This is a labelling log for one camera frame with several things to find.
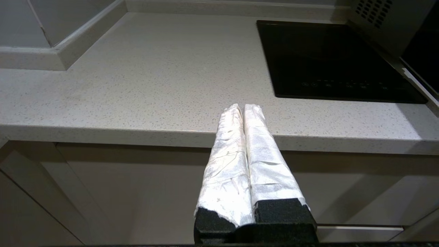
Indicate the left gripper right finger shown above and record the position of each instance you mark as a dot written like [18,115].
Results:
[271,171]

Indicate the beige cabinet door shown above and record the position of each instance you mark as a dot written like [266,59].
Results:
[144,192]

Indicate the black glass microwave door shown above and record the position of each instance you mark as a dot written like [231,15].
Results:
[423,68]

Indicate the beige cabinet corner panel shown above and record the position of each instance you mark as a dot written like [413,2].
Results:
[27,192]

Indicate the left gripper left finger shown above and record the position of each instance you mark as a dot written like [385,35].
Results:
[226,171]

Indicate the black induction cooktop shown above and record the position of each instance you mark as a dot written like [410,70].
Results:
[329,58]

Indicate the silver microwave oven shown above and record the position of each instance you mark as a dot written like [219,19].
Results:
[384,27]

